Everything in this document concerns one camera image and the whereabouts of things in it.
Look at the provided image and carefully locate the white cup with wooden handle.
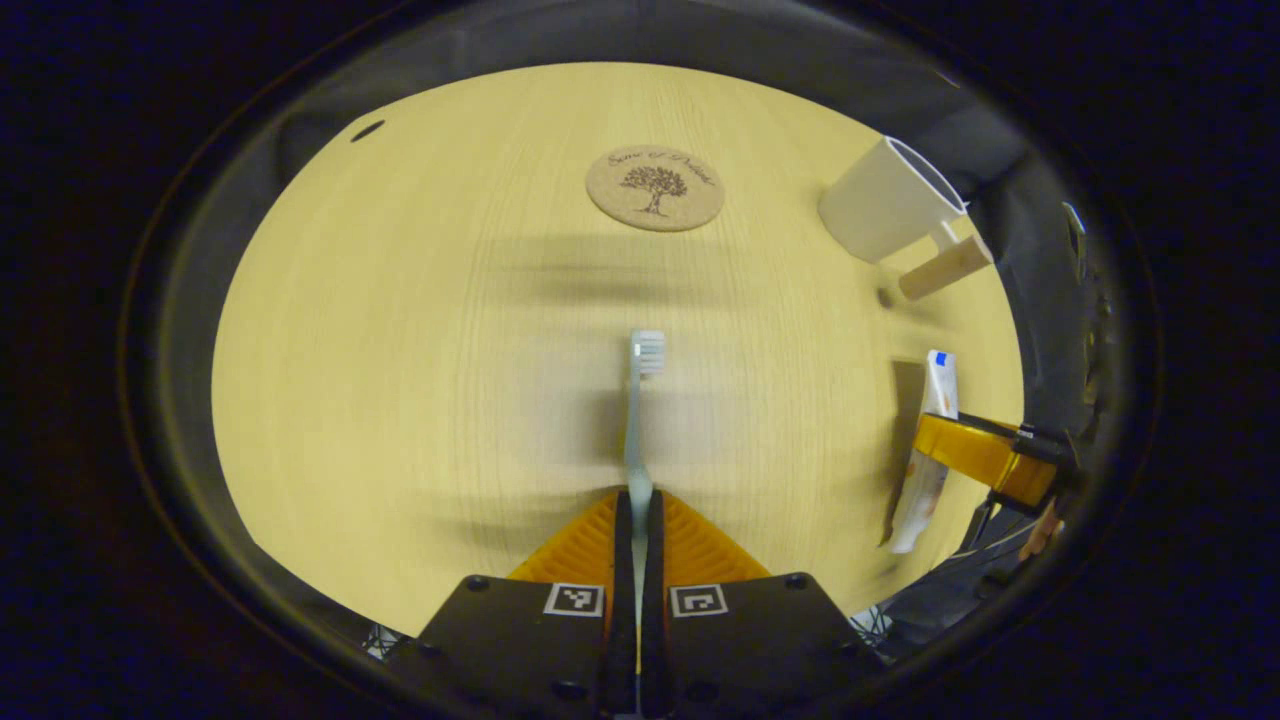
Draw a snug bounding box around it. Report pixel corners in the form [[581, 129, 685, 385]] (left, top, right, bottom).
[[818, 136, 996, 301]]

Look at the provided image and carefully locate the white toothpaste tube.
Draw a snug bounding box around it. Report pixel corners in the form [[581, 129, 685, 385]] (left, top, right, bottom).
[[888, 350, 959, 554]]

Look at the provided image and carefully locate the round cork coaster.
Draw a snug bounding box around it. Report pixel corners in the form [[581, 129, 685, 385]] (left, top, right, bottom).
[[585, 146, 726, 233]]

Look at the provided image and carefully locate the pale blue toothbrush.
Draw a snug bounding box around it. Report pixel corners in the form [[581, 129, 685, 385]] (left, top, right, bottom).
[[624, 330, 667, 601]]

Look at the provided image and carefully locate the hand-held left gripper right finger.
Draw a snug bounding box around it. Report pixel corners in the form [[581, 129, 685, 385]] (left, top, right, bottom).
[[640, 488, 886, 719]]

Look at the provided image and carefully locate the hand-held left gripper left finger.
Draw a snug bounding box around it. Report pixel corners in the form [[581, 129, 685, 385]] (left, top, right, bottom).
[[385, 488, 638, 719]]

